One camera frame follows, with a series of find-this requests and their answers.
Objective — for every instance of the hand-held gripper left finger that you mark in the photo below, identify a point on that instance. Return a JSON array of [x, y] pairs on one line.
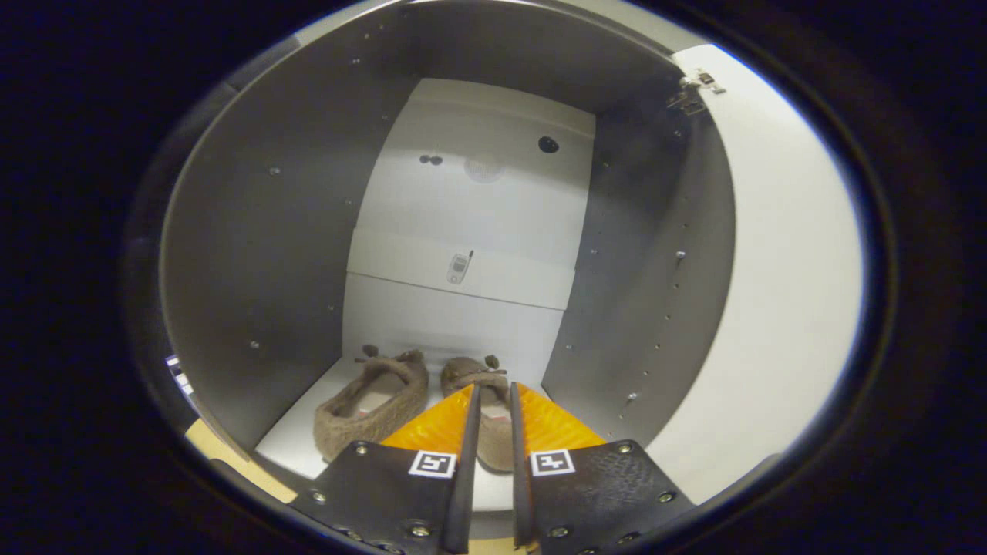
[[465, 478]]

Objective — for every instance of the white shoe cabinet door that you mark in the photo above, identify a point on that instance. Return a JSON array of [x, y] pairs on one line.
[[786, 270]]

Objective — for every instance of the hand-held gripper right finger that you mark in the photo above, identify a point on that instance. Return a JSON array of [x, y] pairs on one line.
[[520, 478]]

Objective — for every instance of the brown fuzzy shoe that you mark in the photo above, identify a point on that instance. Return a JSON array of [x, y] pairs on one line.
[[493, 439], [339, 432]]

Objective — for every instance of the grey shoe cabinet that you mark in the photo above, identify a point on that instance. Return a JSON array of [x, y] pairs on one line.
[[262, 231]]

